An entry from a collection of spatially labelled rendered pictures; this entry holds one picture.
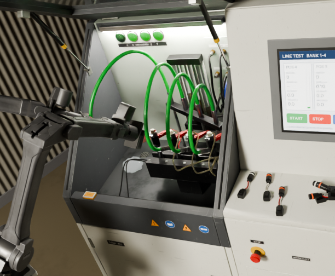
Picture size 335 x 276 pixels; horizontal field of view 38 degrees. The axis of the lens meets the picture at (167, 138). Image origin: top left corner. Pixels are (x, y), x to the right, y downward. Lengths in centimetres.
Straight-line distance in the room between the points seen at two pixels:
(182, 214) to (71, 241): 159
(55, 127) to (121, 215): 73
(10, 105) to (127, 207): 57
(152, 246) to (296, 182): 65
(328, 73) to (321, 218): 45
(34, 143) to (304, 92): 86
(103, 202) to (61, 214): 159
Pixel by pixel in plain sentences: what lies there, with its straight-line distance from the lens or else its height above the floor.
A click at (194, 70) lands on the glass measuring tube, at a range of 201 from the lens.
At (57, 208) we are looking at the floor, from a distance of 356.
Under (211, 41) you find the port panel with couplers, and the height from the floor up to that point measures 134.
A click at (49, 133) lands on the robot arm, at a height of 154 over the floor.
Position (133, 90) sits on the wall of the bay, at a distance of 222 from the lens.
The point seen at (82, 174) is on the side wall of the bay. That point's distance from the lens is 207.
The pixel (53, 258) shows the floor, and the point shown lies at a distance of 323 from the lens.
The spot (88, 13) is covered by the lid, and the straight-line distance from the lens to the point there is 193.
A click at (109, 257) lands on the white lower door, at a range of 223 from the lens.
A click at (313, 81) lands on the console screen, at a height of 131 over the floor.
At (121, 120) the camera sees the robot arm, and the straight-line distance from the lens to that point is 172.
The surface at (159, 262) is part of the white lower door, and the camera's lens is 208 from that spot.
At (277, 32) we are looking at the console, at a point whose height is 147.
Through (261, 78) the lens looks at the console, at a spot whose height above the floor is 132.
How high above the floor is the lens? 217
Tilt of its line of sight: 35 degrees down
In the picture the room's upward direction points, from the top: 18 degrees counter-clockwise
